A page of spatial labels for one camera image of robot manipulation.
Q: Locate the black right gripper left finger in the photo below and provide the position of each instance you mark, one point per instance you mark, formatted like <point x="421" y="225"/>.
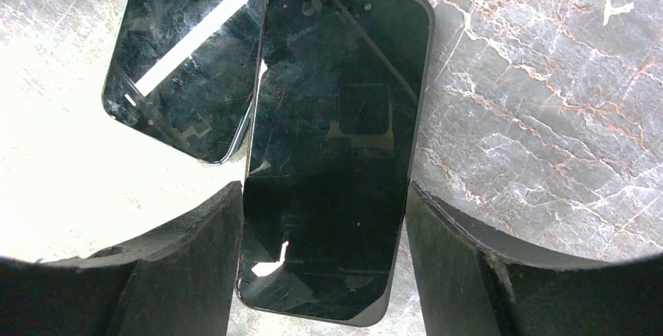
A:
<point x="176" y="279"/>

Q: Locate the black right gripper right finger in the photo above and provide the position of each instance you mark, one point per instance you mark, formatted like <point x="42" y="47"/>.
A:
<point x="473" y="279"/>

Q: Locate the dark grey phone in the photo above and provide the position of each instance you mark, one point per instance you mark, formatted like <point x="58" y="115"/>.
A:
<point x="335" y="120"/>

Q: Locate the black flat phone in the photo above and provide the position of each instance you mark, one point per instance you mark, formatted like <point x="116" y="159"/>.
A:
<point x="183" y="71"/>

